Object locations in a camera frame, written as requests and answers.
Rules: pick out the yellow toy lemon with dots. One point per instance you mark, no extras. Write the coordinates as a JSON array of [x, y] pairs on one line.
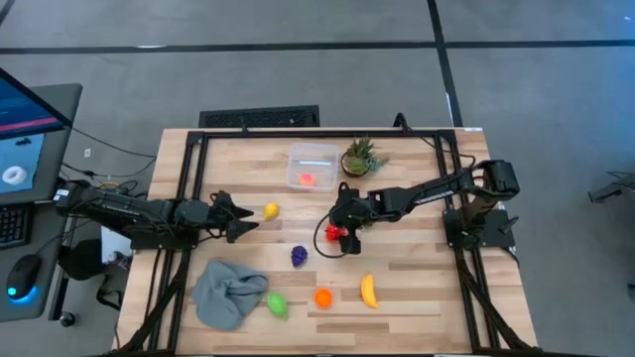
[[271, 210]]

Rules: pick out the potted succulent plant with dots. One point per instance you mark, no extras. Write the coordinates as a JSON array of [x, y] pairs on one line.
[[358, 159]]

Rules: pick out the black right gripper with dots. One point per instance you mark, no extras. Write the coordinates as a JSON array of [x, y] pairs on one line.
[[359, 208]]

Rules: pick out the black caster wheel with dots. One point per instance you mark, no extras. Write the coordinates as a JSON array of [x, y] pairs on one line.
[[68, 319]]

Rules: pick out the dark grey desk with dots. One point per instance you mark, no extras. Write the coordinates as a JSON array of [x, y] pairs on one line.
[[49, 287]]

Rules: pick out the clear plastic container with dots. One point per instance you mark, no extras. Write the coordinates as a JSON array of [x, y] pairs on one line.
[[312, 158]]

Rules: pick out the grey crumpled cloth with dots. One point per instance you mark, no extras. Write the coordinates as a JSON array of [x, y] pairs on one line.
[[228, 295]]

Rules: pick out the computer monitor blue screen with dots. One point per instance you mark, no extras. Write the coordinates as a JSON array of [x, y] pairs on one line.
[[20, 149]]

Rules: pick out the pink toy peach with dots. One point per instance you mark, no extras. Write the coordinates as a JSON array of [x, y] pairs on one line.
[[307, 179]]

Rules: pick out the black grille panel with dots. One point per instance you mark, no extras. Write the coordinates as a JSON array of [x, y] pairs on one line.
[[258, 117]]

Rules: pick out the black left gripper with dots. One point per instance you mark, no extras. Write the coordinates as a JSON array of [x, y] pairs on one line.
[[213, 215]]

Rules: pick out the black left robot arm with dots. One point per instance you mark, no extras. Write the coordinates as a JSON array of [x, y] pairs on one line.
[[124, 210]]

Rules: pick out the black aluminium table frame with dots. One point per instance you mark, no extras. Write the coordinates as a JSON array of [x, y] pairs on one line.
[[322, 134]]

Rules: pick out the light green toy pear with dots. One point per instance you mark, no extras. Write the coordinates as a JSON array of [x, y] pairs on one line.
[[277, 305]]

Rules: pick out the black computer mouse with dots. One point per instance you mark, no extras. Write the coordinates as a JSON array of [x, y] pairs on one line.
[[22, 275]]

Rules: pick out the grey stand foot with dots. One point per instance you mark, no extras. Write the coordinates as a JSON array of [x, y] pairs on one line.
[[612, 191]]

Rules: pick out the black keyboard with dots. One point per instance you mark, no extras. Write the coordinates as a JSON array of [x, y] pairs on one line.
[[12, 225]]

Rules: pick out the orange toy fruit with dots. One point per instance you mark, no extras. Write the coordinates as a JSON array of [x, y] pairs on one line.
[[323, 298]]

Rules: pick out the red toy pepper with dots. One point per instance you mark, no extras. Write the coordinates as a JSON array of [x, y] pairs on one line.
[[333, 232]]

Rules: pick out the purple toy grapes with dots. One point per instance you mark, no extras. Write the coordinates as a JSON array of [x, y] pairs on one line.
[[299, 256]]

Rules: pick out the white table label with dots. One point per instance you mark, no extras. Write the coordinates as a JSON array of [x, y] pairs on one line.
[[472, 129]]

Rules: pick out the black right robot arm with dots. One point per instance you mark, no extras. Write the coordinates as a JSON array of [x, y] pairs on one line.
[[426, 191]]

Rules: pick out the yellow toy banana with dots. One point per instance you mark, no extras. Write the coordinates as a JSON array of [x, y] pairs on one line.
[[368, 292]]

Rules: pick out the white paper sheet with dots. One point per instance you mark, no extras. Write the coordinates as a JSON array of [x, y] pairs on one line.
[[115, 243]]

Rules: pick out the black stool seat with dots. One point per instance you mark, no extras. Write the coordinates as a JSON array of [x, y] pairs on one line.
[[82, 259]]

